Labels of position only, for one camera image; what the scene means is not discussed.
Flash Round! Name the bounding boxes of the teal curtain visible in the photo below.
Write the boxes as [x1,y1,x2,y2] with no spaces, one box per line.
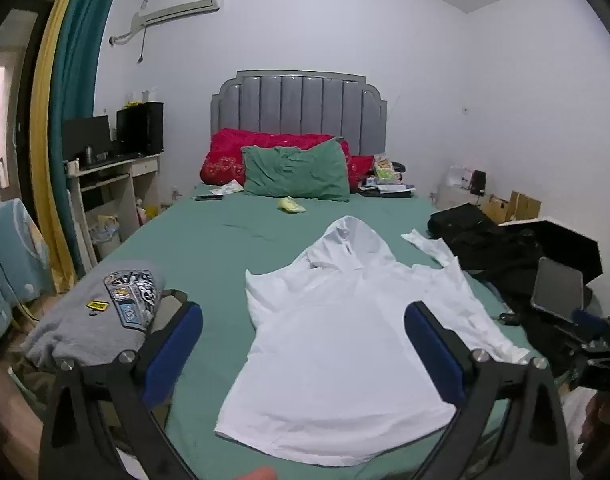
[47,0,123,281]

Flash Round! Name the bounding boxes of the green snack bag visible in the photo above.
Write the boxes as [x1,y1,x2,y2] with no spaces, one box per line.
[372,152,403,184]

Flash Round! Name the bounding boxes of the bin with plastic bag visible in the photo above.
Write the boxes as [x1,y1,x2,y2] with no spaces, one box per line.
[89,215,123,261]

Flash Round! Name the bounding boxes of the black clothes pile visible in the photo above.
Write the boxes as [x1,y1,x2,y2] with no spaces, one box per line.
[429,203,546,301]

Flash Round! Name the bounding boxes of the cardboard boxes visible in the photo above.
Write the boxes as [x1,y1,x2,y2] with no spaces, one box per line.
[480,191,542,223]

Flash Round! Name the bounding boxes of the white hoodie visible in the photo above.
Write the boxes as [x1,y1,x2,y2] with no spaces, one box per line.
[214,216,530,468]

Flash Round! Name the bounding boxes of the white air conditioner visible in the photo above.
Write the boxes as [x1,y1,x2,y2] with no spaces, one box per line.
[137,0,222,26]

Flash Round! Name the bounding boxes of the black computer tower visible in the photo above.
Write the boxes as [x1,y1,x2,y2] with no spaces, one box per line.
[116,101,164,157]

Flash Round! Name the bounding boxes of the white computer desk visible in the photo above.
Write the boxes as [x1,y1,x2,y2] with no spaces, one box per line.
[65,152,162,266]

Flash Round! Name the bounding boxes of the grey folded patch sweatshirt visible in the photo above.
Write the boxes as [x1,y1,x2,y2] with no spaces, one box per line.
[21,258,166,372]

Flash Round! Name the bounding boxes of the person's right hand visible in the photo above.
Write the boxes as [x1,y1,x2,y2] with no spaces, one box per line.
[582,395,610,461]

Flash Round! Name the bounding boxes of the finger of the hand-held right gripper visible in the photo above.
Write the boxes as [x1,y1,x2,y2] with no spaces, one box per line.
[571,309,610,343]

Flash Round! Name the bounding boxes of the green pillow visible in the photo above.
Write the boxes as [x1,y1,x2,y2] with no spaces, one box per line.
[241,141,352,203]

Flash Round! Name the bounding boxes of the white bedside table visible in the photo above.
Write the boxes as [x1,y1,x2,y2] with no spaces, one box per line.
[437,165,486,206]

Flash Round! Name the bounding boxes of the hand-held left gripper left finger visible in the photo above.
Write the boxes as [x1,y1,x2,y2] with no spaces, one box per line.
[39,289,204,480]

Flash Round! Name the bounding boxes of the yellow curtain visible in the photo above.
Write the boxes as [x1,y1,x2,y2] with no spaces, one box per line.
[30,0,88,286]

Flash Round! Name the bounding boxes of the black flat board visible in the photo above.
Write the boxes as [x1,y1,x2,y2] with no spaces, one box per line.
[500,216,603,286]

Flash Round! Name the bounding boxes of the white air conditioner pipe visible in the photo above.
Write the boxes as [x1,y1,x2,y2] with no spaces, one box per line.
[109,10,148,63]

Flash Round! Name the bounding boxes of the blue printed cloth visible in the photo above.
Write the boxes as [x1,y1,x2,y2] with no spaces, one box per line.
[0,199,56,346]

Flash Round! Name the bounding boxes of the black computer monitor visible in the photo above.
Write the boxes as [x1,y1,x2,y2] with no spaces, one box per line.
[62,115,112,161]

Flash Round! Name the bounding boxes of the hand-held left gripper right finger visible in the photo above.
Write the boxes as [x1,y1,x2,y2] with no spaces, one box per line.
[404,301,570,480]

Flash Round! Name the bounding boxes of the grey padded headboard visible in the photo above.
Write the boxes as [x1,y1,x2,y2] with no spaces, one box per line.
[211,70,388,158]

